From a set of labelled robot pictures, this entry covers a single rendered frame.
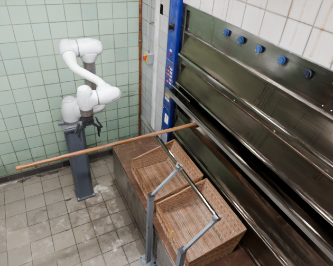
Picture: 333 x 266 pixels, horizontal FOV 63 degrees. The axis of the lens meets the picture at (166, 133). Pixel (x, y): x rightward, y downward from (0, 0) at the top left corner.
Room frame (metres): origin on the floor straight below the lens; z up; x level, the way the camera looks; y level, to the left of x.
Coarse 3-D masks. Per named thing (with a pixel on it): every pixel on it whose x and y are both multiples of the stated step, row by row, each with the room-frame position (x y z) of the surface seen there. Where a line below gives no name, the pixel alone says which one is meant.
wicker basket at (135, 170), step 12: (168, 144) 2.15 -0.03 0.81; (144, 156) 2.03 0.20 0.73; (156, 156) 2.09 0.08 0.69; (168, 156) 2.15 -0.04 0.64; (180, 156) 2.01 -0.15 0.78; (132, 168) 1.93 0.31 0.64; (144, 168) 2.00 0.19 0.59; (156, 168) 2.01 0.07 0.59; (168, 168) 2.03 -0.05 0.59; (192, 168) 1.83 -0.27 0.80; (144, 180) 1.83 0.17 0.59; (156, 180) 1.84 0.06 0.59; (180, 180) 1.87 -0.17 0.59; (192, 180) 1.66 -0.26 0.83; (144, 192) 1.66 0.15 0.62; (168, 192) 1.71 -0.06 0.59
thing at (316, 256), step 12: (180, 108) 2.25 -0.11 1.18; (192, 120) 2.06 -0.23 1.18; (204, 132) 1.89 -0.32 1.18; (216, 144) 1.74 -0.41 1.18; (228, 156) 1.60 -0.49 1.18; (240, 168) 1.48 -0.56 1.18; (252, 180) 1.36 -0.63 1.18; (264, 204) 1.19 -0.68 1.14; (276, 216) 1.10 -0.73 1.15; (288, 216) 1.08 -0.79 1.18; (288, 228) 1.02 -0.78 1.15; (300, 240) 0.94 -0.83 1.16; (312, 252) 0.87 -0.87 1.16; (324, 264) 0.80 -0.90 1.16
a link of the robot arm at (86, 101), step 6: (78, 90) 1.53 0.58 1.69; (84, 90) 1.52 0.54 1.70; (90, 90) 1.55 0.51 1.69; (78, 96) 1.51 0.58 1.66; (84, 96) 1.51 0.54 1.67; (90, 96) 1.53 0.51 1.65; (96, 96) 1.55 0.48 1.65; (78, 102) 1.51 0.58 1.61; (84, 102) 1.50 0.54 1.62; (90, 102) 1.52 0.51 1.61; (96, 102) 1.54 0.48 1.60; (84, 108) 1.51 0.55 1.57; (90, 108) 1.53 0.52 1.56
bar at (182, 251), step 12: (144, 120) 2.01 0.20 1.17; (180, 168) 1.43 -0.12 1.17; (168, 180) 1.41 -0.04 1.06; (156, 192) 1.37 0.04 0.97; (216, 216) 1.04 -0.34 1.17; (204, 228) 1.02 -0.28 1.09; (192, 240) 0.97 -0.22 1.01; (180, 252) 0.92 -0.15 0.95; (144, 264) 1.31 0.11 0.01; (156, 264) 1.33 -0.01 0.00; (180, 264) 0.92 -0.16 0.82
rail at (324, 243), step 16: (176, 96) 2.02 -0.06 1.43; (192, 112) 1.79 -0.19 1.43; (208, 128) 1.59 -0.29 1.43; (224, 144) 1.43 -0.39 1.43; (240, 160) 1.28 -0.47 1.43; (256, 176) 1.15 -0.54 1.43; (272, 192) 1.04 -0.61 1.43; (288, 208) 0.94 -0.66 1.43; (304, 224) 0.84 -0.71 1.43; (320, 240) 0.76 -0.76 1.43
